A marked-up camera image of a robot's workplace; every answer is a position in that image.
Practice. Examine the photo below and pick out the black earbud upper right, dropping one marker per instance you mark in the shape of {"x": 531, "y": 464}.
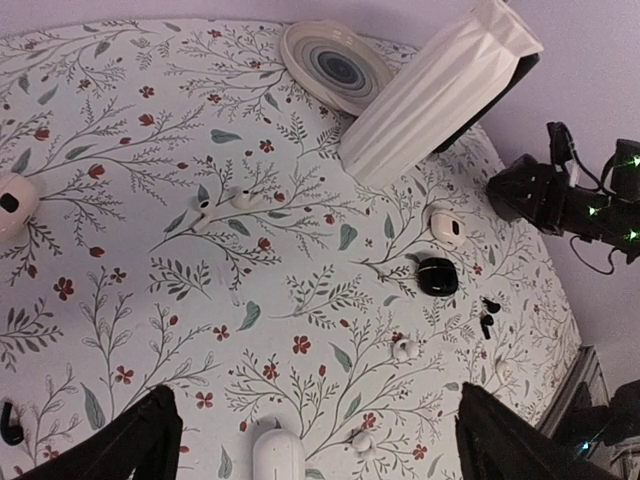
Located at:
{"x": 491, "y": 307}

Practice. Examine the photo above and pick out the white ribbed plate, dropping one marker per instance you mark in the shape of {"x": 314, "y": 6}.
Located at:
{"x": 334, "y": 65}

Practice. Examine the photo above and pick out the black earbud case left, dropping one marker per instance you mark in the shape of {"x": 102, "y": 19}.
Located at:
{"x": 12, "y": 433}

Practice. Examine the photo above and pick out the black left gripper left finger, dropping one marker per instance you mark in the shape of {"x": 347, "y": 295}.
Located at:
{"x": 143, "y": 442}

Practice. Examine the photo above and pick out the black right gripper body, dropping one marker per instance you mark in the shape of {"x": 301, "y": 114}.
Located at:
{"x": 547, "y": 195}

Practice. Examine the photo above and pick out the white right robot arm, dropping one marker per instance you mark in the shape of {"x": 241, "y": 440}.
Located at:
{"x": 618, "y": 227}

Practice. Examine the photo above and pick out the black earbud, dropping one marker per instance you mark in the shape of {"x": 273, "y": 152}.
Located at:
{"x": 486, "y": 322}
{"x": 491, "y": 307}

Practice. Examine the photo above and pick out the black earbud case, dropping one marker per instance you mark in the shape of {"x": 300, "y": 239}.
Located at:
{"x": 437, "y": 277}
{"x": 12, "y": 433}

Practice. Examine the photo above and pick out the white oval charging case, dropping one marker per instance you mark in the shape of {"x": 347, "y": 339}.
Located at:
{"x": 278, "y": 455}

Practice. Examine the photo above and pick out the white round earbud lower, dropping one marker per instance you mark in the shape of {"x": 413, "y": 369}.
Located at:
{"x": 363, "y": 442}

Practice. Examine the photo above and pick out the cream earbud charging case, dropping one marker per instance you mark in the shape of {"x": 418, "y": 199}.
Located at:
{"x": 19, "y": 201}

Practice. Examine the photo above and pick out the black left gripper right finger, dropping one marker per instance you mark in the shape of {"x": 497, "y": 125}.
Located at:
{"x": 493, "y": 442}

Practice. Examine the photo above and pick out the white stem earbud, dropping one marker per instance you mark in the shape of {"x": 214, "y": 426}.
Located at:
{"x": 206, "y": 210}
{"x": 244, "y": 199}

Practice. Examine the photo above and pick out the black earbud case right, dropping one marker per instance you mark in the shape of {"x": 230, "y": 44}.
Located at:
{"x": 437, "y": 277}

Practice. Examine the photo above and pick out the white pleated vase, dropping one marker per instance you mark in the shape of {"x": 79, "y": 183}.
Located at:
{"x": 458, "y": 72}

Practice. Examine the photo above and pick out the small white earbud case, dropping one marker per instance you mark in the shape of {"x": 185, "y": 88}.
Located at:
{"x": 447, "y": 228}

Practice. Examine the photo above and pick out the black earbud lower right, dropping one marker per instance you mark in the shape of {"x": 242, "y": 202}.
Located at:
{"x": 486, "y": 322}

